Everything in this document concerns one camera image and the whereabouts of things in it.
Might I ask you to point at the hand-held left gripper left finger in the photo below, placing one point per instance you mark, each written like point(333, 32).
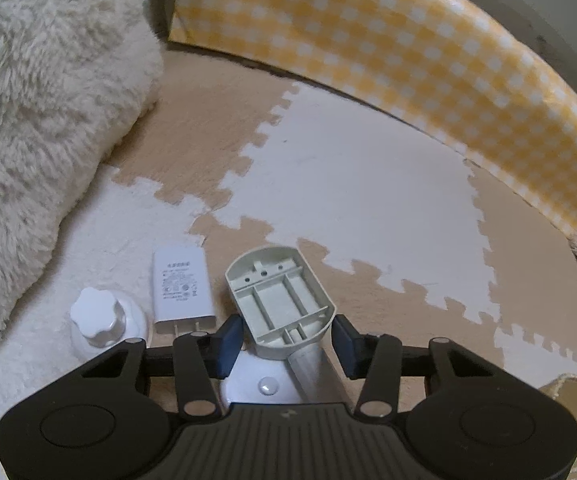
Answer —
point(228, 345)

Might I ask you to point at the yellow checked cloth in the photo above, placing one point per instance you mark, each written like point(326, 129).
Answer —
point(393, 50)

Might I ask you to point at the grey ribbed plastic oval base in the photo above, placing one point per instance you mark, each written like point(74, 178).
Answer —
point(278, 300)

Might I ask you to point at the white flower-shaped knob bottle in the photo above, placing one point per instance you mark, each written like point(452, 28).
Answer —
point(103, 320)

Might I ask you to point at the white plug charger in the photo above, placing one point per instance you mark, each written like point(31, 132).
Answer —
point(183, 285)

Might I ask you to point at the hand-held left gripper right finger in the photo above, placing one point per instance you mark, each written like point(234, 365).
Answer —
point(343, 350)

